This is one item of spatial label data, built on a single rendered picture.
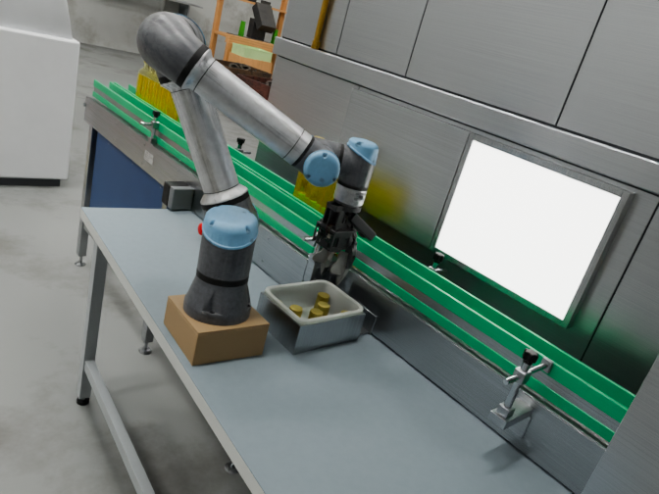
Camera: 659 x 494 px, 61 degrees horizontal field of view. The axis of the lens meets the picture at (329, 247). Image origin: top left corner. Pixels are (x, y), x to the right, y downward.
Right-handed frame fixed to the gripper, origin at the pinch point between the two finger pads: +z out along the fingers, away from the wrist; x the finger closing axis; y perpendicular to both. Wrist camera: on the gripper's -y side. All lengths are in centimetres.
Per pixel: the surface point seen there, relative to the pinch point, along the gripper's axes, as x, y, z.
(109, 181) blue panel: -157, -7, 34
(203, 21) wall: -1046, -551, -2
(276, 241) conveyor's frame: -27.9, -3.0, 3.9
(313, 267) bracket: -10.0, -2.7, 3.2
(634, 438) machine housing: 76, 6, -11
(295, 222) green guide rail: -23.5, -4.7, -4.0
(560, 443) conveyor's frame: 63, -11, 7
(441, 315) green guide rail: 25.8, -13.6, -0.8
